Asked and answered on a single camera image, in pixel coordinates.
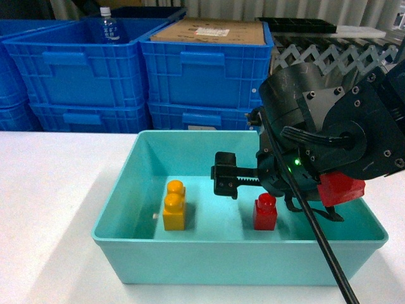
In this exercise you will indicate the red wrist camera mount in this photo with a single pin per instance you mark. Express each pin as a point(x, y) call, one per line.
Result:
point(336, 188)

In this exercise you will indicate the blue crate upper left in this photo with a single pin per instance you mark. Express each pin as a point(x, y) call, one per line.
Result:
point(13, 90)

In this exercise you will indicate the blue crate lower middle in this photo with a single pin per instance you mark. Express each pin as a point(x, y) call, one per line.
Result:
point(93, 119)

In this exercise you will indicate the blue crate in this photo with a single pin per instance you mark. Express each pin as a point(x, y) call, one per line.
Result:
point(19, 118)
point(69, 65)
point(13, 90)
point(208, 74)
point(179, 117)
point(93, 119)

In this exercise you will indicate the brown cardboard box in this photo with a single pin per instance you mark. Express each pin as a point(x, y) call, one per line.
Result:
point(212, 31)

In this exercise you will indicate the blue crate lower left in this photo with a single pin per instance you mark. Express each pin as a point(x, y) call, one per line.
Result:
point(19, 118)

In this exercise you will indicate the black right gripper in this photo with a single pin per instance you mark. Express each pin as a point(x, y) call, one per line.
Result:
point(228, 177)

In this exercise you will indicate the blue crate lower right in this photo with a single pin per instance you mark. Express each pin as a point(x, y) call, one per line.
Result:
point(179, 117)

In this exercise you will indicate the turquoise plastic bin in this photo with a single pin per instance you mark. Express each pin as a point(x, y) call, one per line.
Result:
point(219, 244)

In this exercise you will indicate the yellow toy block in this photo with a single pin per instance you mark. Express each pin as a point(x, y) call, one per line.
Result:
point(174, 212)

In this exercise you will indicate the white foam board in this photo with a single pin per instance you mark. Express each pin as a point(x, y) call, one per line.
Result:
point(352, 32)

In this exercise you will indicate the clear plastic water bottle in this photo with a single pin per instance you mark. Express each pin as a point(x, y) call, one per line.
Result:
point(110, 30)

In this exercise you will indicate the red toy block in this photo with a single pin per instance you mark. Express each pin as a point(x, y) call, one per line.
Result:
point(265, 213)

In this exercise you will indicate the black plastic tray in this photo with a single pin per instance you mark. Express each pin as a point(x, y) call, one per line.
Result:
point(298, 25)

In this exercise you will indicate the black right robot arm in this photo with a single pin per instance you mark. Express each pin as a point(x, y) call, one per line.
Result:
point(332, 140)

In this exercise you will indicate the blue crate upper middle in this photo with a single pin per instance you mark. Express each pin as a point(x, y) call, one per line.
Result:
point(69, 65)

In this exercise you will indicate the blue crate upper right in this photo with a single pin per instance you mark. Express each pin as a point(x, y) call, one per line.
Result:
point(208, 74)

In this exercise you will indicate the grey expandable scissor conveyor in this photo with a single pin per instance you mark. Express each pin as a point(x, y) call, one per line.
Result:
point(334, 58)

